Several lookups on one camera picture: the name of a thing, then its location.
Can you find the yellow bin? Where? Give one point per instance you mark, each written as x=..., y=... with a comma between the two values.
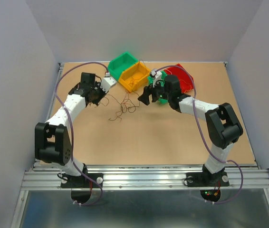
x=134, y=77

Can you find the red bin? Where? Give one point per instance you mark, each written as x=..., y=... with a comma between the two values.
x=185, y=79

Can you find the near green bin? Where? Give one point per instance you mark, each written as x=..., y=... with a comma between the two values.
x=161, y=84

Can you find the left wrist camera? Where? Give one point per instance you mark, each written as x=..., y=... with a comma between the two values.
x=107, y=83

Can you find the far green bin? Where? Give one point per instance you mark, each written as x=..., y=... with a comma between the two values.
x=121, y=63

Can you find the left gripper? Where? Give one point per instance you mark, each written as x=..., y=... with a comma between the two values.
x=98, y=85

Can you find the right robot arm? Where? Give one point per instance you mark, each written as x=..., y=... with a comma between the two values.
x=223, y=126

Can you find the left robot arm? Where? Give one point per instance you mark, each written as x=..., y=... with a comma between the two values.
x=52, y=142

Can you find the green bin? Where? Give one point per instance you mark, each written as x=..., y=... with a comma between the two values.
x=161, y=84
x=121, y=63

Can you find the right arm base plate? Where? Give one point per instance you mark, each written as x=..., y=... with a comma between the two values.
x=202, y=179

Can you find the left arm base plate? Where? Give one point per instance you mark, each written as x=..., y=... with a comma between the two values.
x=68, y=181

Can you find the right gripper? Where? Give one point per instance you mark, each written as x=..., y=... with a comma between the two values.
x=144, y=98

